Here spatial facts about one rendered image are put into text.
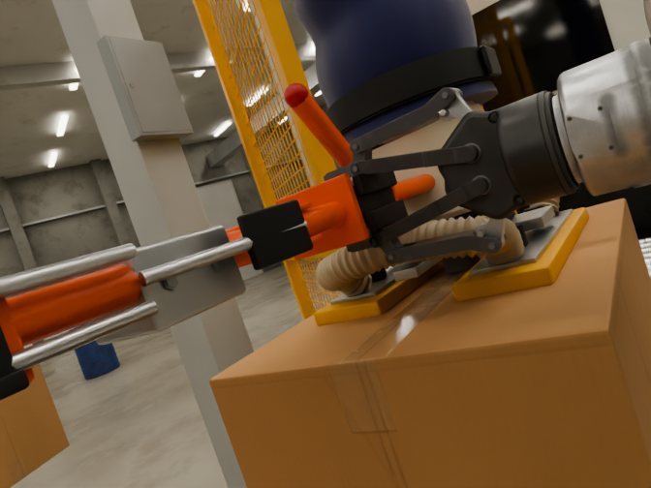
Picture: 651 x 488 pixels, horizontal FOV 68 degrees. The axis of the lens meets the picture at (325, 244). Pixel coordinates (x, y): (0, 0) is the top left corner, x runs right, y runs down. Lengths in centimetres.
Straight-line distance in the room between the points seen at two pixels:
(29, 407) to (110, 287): 170
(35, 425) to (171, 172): 95
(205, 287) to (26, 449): 166
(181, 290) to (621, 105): 27
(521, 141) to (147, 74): 138
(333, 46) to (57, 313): 49
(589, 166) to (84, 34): 155
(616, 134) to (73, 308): 31
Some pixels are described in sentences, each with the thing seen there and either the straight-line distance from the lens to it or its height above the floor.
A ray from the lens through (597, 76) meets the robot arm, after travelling 35.
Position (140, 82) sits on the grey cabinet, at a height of 163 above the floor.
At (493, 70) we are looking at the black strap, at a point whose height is 118.
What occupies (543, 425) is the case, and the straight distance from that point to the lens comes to 41.
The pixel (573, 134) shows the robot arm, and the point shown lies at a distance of 34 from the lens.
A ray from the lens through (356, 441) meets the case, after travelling 48.
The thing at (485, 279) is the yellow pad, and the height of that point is 97.
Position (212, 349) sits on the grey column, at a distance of 153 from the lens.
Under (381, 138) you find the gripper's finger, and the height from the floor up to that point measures 112.
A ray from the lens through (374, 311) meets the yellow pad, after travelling 58.
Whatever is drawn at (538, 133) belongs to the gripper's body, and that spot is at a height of 108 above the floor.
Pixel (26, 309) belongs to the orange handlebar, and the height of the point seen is 108.
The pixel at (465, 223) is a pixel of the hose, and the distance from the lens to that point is 49.
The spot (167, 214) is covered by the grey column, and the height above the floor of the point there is 124.
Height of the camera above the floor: 107
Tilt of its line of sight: 3 degrees down
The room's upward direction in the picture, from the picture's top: 19 degrees counter-clockwise
